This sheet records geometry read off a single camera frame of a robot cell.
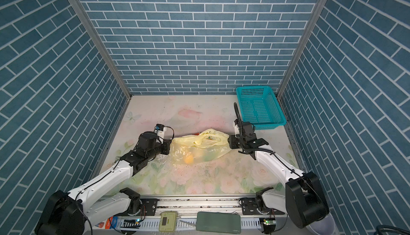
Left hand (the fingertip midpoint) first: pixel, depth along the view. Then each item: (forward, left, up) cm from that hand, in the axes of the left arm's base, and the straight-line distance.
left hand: (172, 140), depth 85 cm
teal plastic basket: (+33, -57, -10) cm, 66 cm away
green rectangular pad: (-36, -24, -10) cm, 44 cm away
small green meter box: (-35, -1, -9) cm, 36 cm away
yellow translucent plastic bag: (-4, -15, -1) cm, 15 cm away
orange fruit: (-9, -9, -4) cm, 14 cm away
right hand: (+2, -32, 0) cm, 32 cm away
